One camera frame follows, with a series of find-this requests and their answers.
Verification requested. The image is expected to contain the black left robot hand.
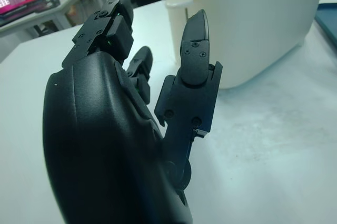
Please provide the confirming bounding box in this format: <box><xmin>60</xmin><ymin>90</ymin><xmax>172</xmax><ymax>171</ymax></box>
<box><xmin>42</xmin><ymin>0</ymin><xmax>223</xmax><ymax>224</ymax></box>

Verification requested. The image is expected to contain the white two-slot toaster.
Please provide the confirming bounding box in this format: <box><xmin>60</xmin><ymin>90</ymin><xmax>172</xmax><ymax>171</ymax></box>
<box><xmin>160</xmin><ymin>0</ymin><xmax>326</xmax><ymax>89</ymax></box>

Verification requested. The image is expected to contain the white desk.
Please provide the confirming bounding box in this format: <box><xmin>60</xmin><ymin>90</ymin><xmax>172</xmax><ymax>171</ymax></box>
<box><xmin>0</xmin><ymin>0</ymin><xmax>114</xmax><ymax>40</ymax></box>

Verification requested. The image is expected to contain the dark blue plastic tray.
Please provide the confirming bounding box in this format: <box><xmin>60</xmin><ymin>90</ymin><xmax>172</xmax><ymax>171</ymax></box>
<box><xmin>313</xmin><ymin>2</ymin><xmax>337</xmax><ymax>56</ymax></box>

